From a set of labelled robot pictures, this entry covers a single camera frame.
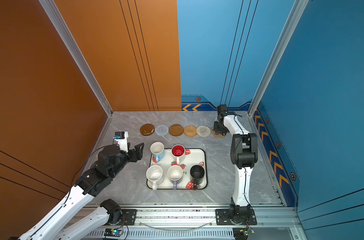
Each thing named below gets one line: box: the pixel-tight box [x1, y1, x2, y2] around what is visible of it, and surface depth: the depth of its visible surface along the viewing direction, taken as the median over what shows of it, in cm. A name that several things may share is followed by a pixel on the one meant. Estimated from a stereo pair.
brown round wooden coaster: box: [169, 124, 184, 137], surface depth 111 cm
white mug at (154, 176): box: [146, 165, 164, 191], surface depth 82 cm
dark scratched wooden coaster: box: [140, 123, 155, 136], surface depth 111 cm
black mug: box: [189, 164, 205, 191], surface depth 82 cm
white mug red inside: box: [171, 144, 186, 165], surface depth 92 cm
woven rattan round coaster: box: [183, 125, 198, 137], surface depth 111 cm
